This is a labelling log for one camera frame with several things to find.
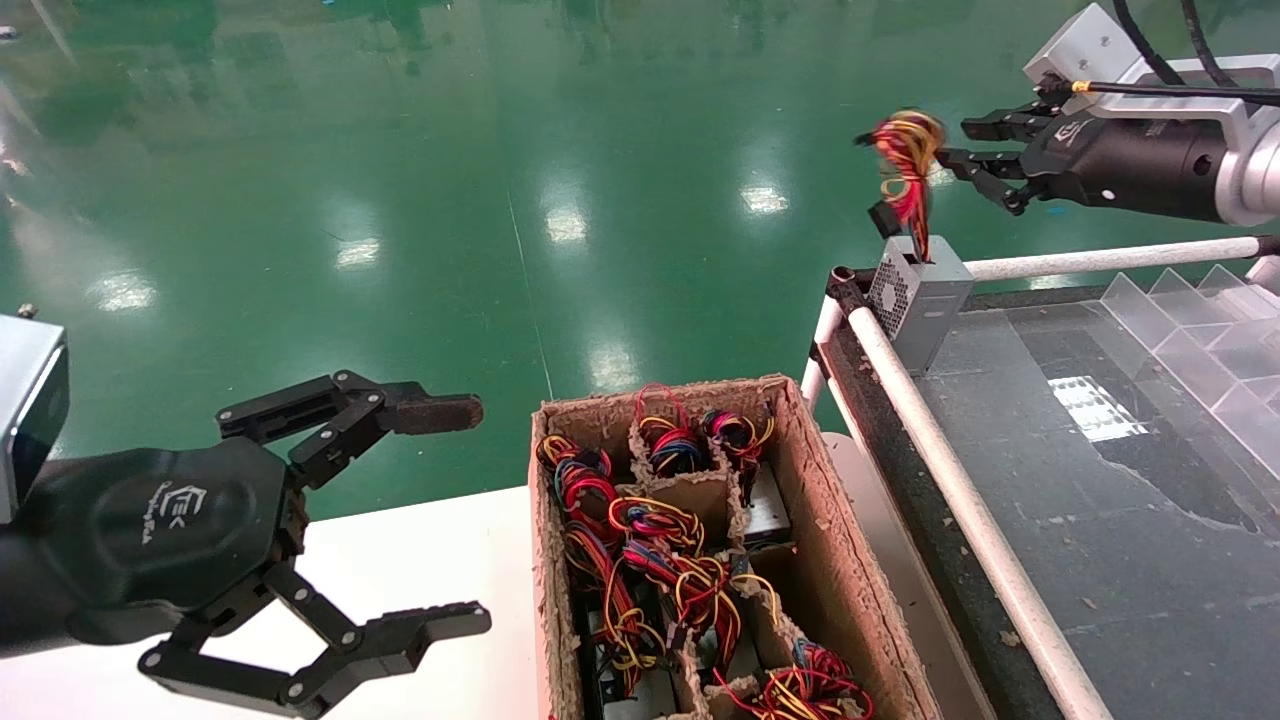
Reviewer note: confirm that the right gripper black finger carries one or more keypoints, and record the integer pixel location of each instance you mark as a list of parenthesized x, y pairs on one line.
[(1005, 125), (1000, 178)]

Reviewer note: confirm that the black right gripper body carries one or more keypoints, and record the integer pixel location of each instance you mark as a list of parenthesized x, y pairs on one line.
[(1130, 160)]

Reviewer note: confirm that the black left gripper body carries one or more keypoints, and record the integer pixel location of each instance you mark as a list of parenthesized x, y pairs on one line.
[(150, 530)]

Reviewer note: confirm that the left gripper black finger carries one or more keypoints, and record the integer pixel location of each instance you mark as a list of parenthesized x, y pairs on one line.
[(430, 412), (400, 640)]

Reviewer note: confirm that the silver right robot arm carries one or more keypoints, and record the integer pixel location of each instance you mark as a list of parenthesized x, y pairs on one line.
[(1260, 175)]

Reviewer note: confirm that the white framed conveyor table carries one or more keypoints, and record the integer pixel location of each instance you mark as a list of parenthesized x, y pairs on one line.
[(1100, 258)]

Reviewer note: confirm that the clear plastic divider tray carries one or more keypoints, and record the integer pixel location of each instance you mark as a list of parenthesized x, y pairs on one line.
[(1220, 360)]

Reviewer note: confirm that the brown pulp cardboard box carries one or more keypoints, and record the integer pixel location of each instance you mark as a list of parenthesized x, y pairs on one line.
[(850, 600)]

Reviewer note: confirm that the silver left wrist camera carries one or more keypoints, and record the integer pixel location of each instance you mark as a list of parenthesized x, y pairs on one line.
[(25, 400)]

